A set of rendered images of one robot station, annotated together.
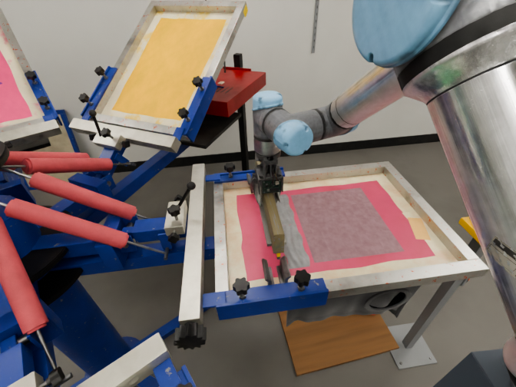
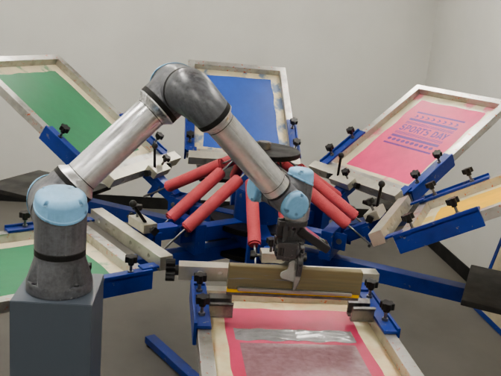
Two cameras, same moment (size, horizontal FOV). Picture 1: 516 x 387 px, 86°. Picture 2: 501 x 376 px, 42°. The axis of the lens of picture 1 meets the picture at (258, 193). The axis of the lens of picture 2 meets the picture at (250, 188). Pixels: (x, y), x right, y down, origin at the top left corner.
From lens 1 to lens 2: 1.90 m
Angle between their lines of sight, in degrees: 79
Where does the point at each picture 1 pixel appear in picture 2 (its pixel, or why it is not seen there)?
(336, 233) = (282, 363)
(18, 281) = (206, 205)
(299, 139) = (250, 185)
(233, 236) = (279, 306)
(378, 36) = not seen: hidden behind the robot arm
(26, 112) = (409, 180)
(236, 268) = (237, 304)
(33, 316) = (189, 220)
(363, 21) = not seen: hidden behind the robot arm
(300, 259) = (243, 333)
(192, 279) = (212, 264)
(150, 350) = (162, 253)
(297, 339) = not seen: outside the picture
